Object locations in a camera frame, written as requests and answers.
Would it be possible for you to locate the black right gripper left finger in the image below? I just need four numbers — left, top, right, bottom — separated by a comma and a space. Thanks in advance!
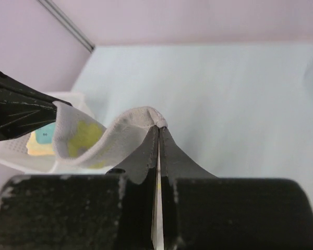
0, 127, 159, 249

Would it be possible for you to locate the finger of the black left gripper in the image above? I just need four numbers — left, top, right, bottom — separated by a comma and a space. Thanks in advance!
0, 71, 71, 141

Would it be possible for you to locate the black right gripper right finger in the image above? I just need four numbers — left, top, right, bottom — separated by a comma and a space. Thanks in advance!
159, 128, 313, 249

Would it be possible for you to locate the grey yellow towel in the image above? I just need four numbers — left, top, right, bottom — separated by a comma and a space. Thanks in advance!
52, 101, 167, 169

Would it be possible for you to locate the green towel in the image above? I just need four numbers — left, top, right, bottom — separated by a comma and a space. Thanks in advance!
35, 123, 55, 144

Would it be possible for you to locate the yellow face towel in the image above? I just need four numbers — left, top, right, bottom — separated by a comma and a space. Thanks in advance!
26, 132, 55, 156

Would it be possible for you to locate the white perforated plastic basket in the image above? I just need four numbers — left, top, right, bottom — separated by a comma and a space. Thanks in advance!
0, 91, 96, 174

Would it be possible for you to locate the left rear aluminium post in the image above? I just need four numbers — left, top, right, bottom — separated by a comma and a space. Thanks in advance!
38, 0, 95, 53

